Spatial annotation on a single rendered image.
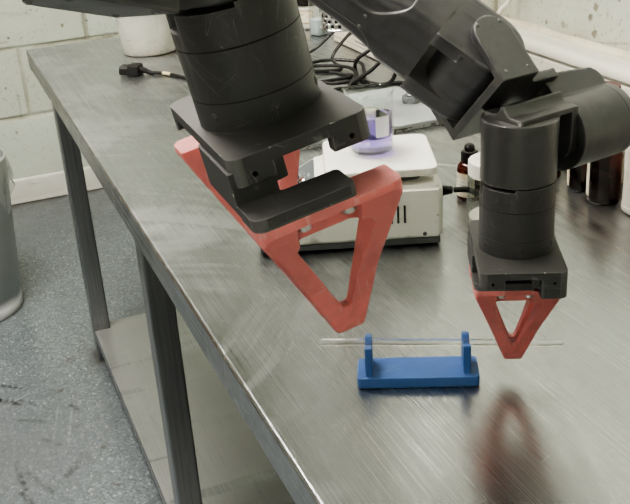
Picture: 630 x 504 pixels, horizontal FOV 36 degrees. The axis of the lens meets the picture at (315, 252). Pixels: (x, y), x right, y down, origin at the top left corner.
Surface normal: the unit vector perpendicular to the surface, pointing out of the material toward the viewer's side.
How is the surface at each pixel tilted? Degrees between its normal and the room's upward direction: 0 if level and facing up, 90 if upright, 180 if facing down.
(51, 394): 0
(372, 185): 11
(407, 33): 111
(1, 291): 94
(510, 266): 1
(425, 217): 90
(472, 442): 0
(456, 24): 44
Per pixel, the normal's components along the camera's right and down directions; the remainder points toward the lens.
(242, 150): -0.24, -0.85
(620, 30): -0.93, 0.21
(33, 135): 0.37, 0.37
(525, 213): 0.07, 0.41
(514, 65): 0.34, -0.44
